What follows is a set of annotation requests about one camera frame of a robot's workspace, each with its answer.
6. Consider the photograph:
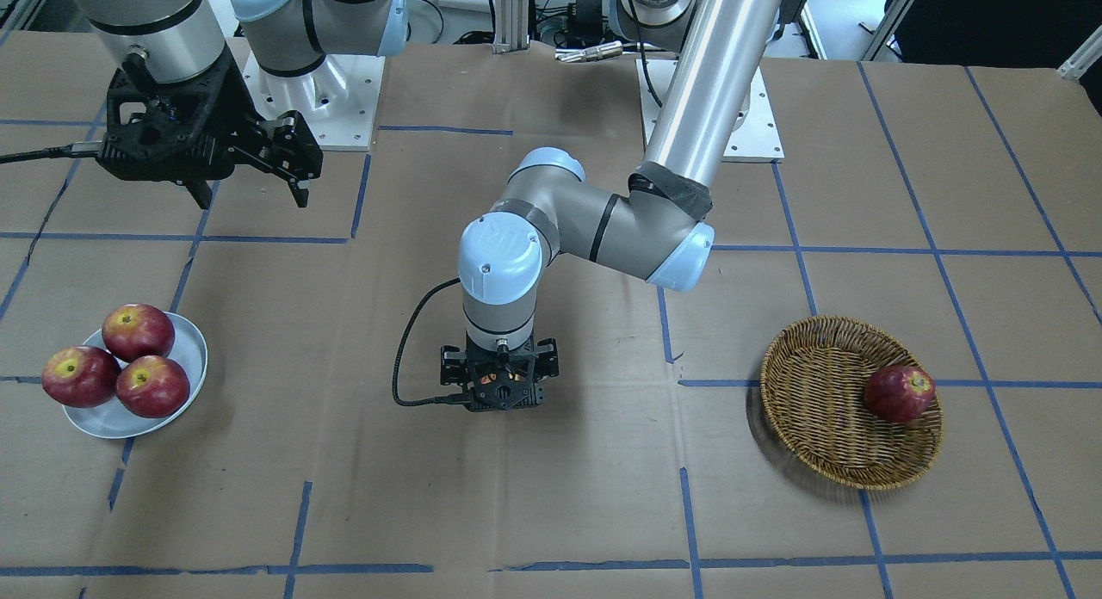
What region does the red apple on plate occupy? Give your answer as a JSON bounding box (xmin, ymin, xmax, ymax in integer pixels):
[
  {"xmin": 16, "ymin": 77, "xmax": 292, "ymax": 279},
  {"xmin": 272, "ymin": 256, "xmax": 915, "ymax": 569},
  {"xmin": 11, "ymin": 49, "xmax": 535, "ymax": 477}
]
[
  {"xmin": 100, "ymin": 302, "xmax": 176, "ymax": 363},
  {"xmin": 115, "ymin": 355, "xmax": 190, "ymax": 418},
  {"xmin": 40, "ymin": 345, "xmax": 121, "ymax": 409}
]

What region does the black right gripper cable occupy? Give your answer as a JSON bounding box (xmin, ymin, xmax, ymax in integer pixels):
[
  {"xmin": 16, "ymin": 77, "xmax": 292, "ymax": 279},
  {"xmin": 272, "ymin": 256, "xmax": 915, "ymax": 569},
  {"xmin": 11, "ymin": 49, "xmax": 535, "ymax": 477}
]
[{"xmin": 0, "ymin": 145, "xmax": 104, "ymax": 168}]

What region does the light blue plate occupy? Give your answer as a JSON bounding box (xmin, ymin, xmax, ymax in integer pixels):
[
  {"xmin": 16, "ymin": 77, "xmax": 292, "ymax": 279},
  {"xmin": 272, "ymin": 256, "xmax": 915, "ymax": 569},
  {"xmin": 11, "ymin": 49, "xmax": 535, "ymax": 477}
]
[{"xmin": 63, "ymin": 312, "xmax": 208, "ymax": 439}]

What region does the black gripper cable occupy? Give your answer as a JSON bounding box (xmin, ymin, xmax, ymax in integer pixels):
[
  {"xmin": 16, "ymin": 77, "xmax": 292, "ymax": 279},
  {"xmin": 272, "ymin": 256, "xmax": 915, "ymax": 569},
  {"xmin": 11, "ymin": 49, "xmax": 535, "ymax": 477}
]
[
  {"xmin": 0, "ymin": 145, "xmax": 104, "ymax": 168},
  {"xmin": 391, "ymin": 277, "xmax": 474, "ymax": 409}
]

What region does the red apple on plate front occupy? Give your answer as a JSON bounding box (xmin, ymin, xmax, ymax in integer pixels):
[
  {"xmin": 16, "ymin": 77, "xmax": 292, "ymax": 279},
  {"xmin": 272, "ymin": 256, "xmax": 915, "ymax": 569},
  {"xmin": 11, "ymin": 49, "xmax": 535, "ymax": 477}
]
[{"xmin": 115, "ymin": 355, "xmax": 190, "ymax": 418}]

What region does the woven wicker basket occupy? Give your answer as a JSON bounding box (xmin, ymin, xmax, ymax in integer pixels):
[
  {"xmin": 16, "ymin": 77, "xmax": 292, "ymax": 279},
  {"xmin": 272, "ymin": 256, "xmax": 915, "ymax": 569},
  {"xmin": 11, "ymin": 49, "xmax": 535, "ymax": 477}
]
[{"xmin": 759, "ymin": 314, "xmax": 944, "ymax": 491}]

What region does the red apple on plate outer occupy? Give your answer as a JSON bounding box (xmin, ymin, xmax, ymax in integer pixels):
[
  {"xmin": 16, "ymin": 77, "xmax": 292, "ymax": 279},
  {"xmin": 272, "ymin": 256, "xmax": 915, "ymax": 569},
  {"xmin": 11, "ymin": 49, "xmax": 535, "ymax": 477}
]
[{"xmin": 40, "ymin": 345, "xmax": 121, "ymax": 409}]

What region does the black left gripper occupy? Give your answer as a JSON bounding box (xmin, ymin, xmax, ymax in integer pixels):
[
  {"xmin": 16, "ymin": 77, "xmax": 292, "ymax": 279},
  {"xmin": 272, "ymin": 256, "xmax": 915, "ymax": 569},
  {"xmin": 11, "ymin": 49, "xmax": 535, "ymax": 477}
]
[{"xmin": 437, "ymin": 337, "xmax": 560, "ymax": 412}]

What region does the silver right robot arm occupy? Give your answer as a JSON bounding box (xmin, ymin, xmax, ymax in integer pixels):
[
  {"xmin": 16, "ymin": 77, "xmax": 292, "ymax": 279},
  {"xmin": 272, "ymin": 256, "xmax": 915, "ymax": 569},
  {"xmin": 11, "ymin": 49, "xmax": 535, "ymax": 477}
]
[{"xmin": 74, "ymin": 0, "xmax": 408, "ymax": 210}]

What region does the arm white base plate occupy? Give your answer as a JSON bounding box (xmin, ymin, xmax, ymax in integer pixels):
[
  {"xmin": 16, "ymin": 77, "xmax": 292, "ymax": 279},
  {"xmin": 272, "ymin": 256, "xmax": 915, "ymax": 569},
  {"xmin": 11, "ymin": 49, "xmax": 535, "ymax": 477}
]
[
  {"xmin": 244, "ymin": 55, "xmax": 387, "ymax": 151},
  {"xmin": 636, "ymin": 62, "xmax": 784, "ymax": 164}
]

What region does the red apple on plate rear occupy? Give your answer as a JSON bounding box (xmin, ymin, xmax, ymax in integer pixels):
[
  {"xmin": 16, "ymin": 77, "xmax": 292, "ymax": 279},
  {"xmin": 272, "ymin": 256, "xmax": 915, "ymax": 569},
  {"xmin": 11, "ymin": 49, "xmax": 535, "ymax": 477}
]
[{"xmin": 100, "ymin": 302, "xmax": 176, "ymax": 363}]

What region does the red apple in basket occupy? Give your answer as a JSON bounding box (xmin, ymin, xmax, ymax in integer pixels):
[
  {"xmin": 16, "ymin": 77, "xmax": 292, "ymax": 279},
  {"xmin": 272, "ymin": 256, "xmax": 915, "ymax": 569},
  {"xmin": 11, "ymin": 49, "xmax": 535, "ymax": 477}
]
[{"xmin": 863, "ymin": 364, "xmax": 936, "ymax": 423}]

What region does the red yellow apple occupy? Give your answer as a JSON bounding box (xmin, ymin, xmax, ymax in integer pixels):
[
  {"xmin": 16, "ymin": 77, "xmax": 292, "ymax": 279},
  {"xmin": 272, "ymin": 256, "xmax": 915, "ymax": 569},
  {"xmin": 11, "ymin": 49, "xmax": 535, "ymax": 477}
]
[{"xmin": 479, "ymin": 372, "xmax": 526, "ymax": 385}]

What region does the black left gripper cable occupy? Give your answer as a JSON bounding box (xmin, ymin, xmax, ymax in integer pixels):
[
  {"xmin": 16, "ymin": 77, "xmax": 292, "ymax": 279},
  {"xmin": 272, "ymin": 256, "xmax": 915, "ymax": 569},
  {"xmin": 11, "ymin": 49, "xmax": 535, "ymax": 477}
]
[{"xmin": 391, "ymin": 277, "xmax": 474, "ymax": 409}]

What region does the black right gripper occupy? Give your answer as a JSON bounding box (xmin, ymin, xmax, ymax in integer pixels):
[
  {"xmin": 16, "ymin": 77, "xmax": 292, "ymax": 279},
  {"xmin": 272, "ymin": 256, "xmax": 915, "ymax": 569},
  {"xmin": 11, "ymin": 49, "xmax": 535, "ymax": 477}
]
[{"xmin": 96, "ymin": 46, "xmax": 324, "ymax": 211}]

